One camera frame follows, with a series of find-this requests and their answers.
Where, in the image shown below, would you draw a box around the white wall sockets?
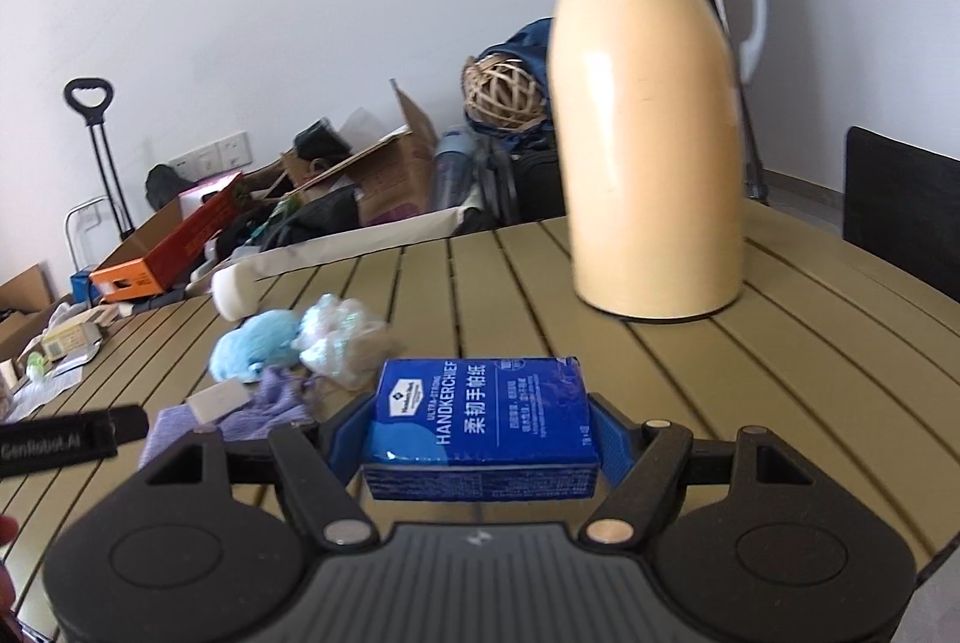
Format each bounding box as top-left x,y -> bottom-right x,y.
169,131 -> 250,179

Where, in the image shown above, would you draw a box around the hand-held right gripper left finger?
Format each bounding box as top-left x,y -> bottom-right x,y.
124,399 -> 376,552

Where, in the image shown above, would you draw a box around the black folding chair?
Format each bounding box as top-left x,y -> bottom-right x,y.
842,125 -> 960,306

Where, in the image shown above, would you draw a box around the black trolley handle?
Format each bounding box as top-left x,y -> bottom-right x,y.
64,77 -> 137,243

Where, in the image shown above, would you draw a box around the wicker ball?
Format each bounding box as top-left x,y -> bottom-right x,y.
461,53 -> 554,134

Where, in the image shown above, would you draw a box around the small green white box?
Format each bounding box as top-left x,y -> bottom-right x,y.
41,322 -> 102,363

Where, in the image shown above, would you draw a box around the purple knit pouch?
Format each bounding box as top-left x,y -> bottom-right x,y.
139,364 -> 320,464

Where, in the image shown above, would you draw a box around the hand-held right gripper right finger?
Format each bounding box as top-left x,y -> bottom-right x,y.
581,394 -> 845,548

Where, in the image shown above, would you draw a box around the crumpled clear plastic wrap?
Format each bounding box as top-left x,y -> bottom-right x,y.
291,294 -> 395,390

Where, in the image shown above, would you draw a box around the red orange box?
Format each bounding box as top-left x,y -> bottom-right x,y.
90,172 -> 248,304

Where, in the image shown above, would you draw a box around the grey water bottle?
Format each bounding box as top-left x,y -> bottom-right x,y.
431,127 -> 479,215

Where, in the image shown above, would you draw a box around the light blue plush toy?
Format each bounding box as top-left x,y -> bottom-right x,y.
210,310 -> 302,383

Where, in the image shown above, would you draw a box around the blue tissue pack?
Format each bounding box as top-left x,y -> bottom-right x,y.
360,355 -> 605,501

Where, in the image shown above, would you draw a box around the black cap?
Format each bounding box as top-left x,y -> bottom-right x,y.
145,163 -> 197,210

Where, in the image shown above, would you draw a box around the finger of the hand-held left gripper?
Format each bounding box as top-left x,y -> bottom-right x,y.
112,406 -> 149,453

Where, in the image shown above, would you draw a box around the small white block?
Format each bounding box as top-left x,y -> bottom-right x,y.
184,380 -> 248,425

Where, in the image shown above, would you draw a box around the open cardboard box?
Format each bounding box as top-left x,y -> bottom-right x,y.
281,79 -> 442,231

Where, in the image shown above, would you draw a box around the yellow thermos jug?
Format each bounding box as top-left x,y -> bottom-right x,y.
541,0 -> 770,321

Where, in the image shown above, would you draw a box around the black bag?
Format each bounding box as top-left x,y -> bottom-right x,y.
251,185 -> 361,246

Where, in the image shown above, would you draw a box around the white cylinder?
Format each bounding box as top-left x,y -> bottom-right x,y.
212,264 -> 260,321

